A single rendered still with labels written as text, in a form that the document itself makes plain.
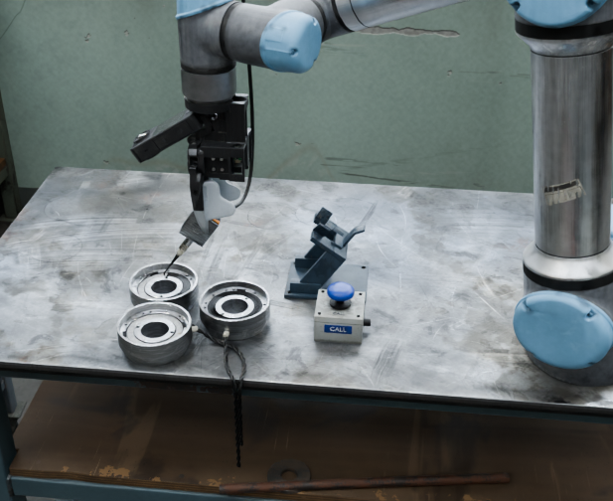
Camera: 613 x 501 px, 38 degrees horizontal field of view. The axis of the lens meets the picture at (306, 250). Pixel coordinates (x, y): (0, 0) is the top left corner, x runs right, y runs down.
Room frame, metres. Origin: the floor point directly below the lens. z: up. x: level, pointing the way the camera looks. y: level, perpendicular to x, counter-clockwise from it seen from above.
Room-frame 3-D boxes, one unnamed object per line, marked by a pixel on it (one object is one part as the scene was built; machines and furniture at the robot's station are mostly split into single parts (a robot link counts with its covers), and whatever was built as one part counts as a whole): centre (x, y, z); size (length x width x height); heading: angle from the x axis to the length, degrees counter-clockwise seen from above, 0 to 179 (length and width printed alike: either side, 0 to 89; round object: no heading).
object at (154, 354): (1.02, 0.21, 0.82); 0.10 x 0.10 x 0.04
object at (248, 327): (1.07, 0.10, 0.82); 0.10 x 0.10 x 0.04
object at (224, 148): (1.15, 0.13, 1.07); 0.09 x 0.08 x 0.12; 85
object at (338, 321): (1.06, -0.06, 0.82); 0.08 x 0.07 x 0.05; 84
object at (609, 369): (1.01, -0.40, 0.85); 0.15 x 0.15 x 0.10
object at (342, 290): (1.06, -0.05, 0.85); 0.04 x 0.04 x 0.05
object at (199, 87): (1.15, 0.13, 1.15); 0.08 x 0.08 x 0.05
